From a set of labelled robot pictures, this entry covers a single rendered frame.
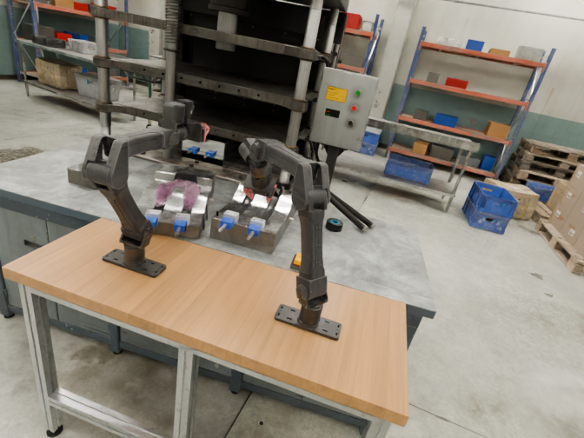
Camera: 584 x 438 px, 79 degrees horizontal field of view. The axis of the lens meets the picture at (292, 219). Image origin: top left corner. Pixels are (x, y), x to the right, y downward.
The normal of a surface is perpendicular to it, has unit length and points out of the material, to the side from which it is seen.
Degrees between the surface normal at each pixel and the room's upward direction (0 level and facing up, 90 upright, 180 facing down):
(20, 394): 0
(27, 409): 0
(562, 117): 90
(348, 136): 90
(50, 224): 90
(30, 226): 90
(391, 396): 0
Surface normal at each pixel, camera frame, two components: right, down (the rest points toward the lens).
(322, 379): 0.18, -0.89
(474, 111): -0.36, 0.35
